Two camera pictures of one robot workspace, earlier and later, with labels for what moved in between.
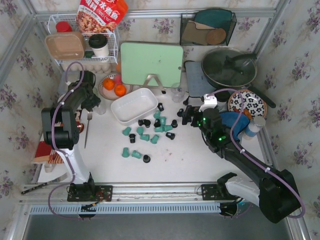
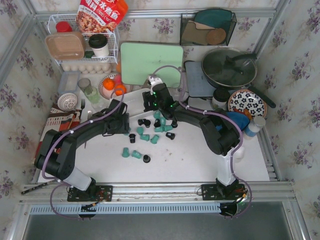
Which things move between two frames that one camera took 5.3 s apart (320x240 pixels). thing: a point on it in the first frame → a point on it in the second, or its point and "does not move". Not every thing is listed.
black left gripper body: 90,102 → 126,123
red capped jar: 63,26 does not move
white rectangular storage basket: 130,107 does not move
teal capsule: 157,114 does not move
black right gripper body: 189,115 → 149,101
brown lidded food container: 64,46 does not move
